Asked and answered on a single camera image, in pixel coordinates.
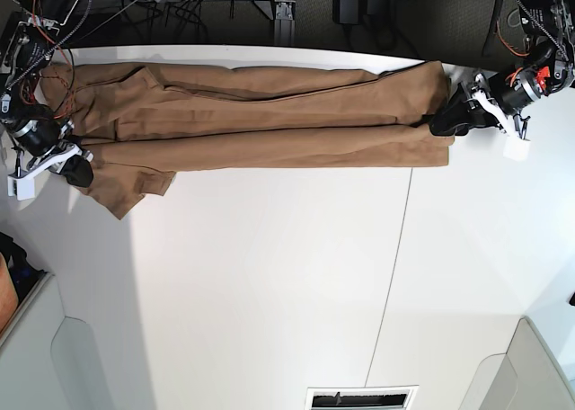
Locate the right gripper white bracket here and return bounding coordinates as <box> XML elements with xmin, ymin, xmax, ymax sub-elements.
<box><xmin>11</xmin><ymin>138</ymin><xmax>93</xmax><ymax>187</ymax></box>

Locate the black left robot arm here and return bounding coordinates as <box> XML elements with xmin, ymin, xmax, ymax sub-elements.
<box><xmin>429</xmin><ymin>0</ymin><xmax>574</xmax><ymax>143</ymax></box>

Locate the tan brown t-shirt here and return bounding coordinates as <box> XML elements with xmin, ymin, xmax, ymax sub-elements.
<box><xmin>40</xmin><ymin>62</ymin><xmax>453</xmax><ymax>218</ymax></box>

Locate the red wire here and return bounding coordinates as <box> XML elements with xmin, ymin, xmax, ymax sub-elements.
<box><xmin>22</xmin><ymin>0</ymin><xmax>80</xmax><ymax>119</ymax></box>

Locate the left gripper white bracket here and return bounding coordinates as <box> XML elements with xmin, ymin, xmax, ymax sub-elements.
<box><xmin>429</xmin><ymin>70</ymin><xmax>530</xmax><ymax>139</ymax></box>

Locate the grey plastic bin right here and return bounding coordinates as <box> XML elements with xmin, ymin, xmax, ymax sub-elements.
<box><xmin>459</xmin><ymin>316</ymin><xmax>574</xmax><ymax>410</ymax></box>

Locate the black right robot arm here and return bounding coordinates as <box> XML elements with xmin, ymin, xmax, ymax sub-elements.
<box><xmin>1</xmin><ymin>0</ymin><xmax>93</xmax><ymax>200</ymax></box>

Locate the aluminium frame post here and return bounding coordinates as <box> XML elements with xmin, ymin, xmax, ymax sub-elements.
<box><xmin>253</xmin><ymin>0</ymin><xmax>297</xmax><ymax>48</ymax></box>

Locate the grey plastic bin left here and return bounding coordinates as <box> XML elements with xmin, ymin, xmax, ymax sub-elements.
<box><xmin>0</xmin><ymin>229</ymin><xmax>149</xmax><ymax>410</ymax></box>

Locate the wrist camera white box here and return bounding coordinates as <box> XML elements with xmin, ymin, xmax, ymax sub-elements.
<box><xmin>503</xmin><ymin>137</ymin><xmax>530</xmax><ymax>162</ymax></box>
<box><xmin>7</xmin><ymin>175</ymin><xmax>36</xmax><ymax>201</ymax></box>

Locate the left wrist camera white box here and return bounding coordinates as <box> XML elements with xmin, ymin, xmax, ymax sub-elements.
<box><xmin>503</xmin><ymin>137</ymin><xmax>530</xmax><ymax>162</ymax></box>

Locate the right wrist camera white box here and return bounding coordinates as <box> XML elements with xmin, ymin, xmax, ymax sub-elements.
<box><xmin>7</xmin><ymin>175</ymin><xmax>36</xmax><ymax>201</ymax></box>

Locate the grey plastic bin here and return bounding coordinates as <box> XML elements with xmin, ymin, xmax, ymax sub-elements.
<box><xmin>459</xmin><ymin>316</ymin><xmax>574</xmax><ymax>410</ymax></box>
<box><xmin>0</xmin><ymin>229</ymin><xmax>149</xmax><ymax>410</ymax></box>

